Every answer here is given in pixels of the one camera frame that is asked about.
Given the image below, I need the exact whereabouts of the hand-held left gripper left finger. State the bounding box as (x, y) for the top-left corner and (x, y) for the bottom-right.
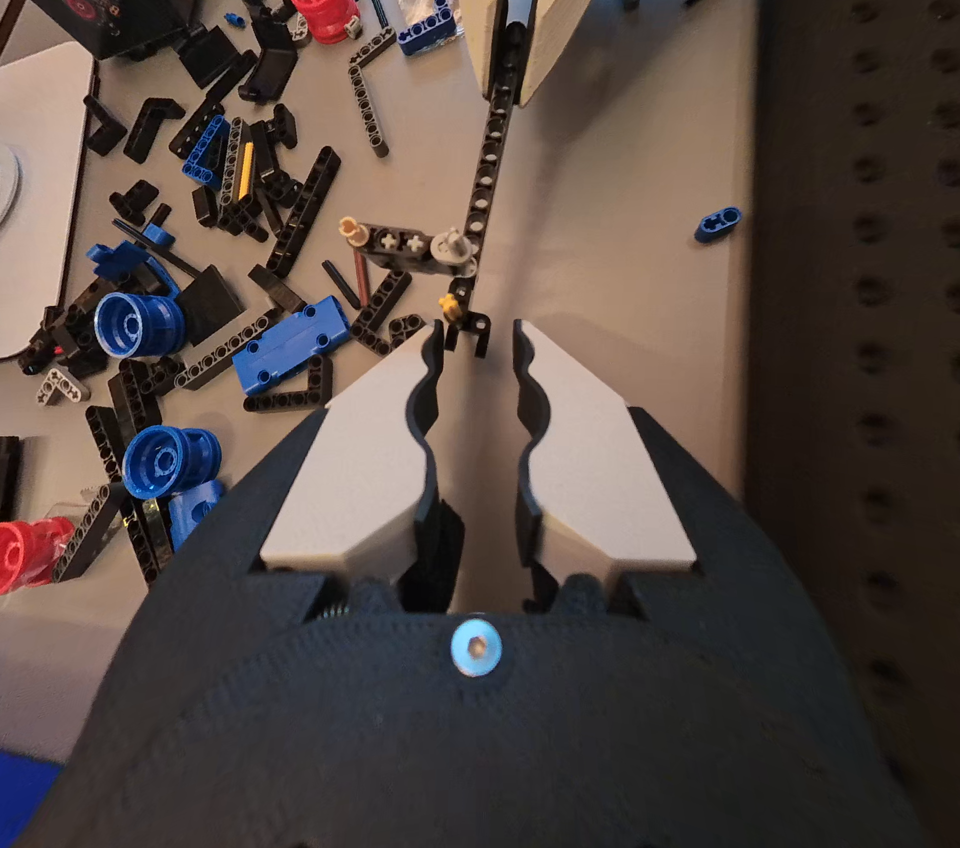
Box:
(260, 322), (444, 586)

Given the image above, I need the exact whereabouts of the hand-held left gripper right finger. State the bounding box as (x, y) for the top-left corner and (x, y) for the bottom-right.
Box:
(510, 319), (697, 589)

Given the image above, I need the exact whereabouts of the black beam assembly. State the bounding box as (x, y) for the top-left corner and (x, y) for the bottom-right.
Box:
(338, 19), (526, 361)

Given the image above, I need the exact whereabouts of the blue L-shaped beam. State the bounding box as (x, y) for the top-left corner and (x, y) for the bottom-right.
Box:
(396, 0), (460, 58)

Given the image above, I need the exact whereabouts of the dark grey thin liftarm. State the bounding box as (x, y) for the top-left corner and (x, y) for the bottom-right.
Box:
(346, 27), (400, 69)

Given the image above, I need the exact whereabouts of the red wheel rim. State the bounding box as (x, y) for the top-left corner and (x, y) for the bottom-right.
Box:
(0, 515), (75, 597)
(287, 0), (363, 46)

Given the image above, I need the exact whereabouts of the blue flat panel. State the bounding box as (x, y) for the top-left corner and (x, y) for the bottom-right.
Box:
(233, 298), (351, 401)

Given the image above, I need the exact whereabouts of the long grey beam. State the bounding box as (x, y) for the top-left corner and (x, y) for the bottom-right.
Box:
(349, 65), (393, 159)

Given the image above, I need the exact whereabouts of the blue wheel rim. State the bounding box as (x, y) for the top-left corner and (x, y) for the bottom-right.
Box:
(92, 293), (188, 361)
(122, 425), (223, 500)

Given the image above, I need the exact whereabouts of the short black axle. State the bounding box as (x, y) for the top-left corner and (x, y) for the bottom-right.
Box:
(324, 259), (363, 312)

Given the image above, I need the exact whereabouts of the black curved panel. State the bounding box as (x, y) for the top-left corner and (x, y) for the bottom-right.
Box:
(237, 19), (302, 104)

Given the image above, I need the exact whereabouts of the black flat panel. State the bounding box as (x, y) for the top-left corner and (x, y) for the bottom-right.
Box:
(179, 27), (243, 88)

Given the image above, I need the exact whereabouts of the dark grey beam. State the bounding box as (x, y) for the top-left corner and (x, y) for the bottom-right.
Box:
(223, 117), (249, 223)

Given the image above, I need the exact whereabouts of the small blue two-hole beam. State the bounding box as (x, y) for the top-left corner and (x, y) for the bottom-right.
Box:
(693, 206), (743, 245)

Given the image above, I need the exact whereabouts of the pile of black beams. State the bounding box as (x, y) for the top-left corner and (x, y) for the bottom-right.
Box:
(20, 96), (427, 586)

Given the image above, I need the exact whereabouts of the thin black axle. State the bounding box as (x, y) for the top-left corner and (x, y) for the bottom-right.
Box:
(111, 218), (201, 279)

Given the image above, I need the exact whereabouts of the light grey L-shaped liftarm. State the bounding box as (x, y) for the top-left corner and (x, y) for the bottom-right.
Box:
(36, 368), (92, 408)

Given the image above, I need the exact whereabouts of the blue angled panel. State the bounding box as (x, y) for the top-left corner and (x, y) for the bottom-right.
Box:
(86, 241), (180, 298)

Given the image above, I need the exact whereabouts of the black perforated panel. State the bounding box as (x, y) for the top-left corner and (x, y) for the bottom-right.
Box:
(740, 0), (960, 848)

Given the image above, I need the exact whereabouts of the white booklet stand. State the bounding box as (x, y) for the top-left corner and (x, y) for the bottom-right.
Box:
(0, 40), (94, 364)

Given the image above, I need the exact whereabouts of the blue frame beam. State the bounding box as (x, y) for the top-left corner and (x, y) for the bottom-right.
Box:
(184, 114), (230, 190)

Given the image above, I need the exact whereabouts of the black frame subassembly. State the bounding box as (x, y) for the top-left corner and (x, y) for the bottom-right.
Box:
(17, 305), (106, 379)

